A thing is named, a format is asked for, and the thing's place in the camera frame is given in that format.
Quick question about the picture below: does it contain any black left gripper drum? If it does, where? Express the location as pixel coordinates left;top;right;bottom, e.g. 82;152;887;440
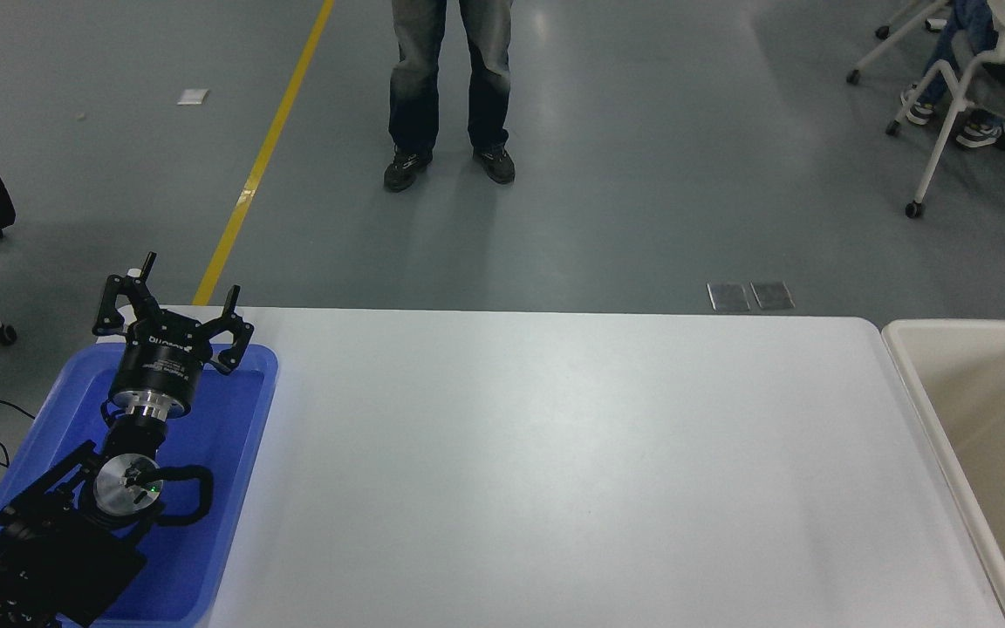
108;316;211;409

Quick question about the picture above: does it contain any blue plastic tray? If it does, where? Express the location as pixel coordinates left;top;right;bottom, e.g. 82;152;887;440
0;342;280;628

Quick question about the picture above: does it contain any standing person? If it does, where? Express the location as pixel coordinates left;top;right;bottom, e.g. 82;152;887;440
383;0;516;193

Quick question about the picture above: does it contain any silver floor plate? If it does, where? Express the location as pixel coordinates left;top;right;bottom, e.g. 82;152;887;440
708;282;751;313
750;281;796;311

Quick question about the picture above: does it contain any white chair base with casters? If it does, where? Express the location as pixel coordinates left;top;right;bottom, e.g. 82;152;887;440
845;0;957;85

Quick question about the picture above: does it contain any large pale bin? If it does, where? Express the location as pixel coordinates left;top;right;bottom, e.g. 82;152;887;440
882;320;1005;628

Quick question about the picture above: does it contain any seated person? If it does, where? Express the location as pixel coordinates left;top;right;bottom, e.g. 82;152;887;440
901;0;1005;149

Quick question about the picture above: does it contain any white frame office chair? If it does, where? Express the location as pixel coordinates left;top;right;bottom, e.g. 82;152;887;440
885;35;1005;219

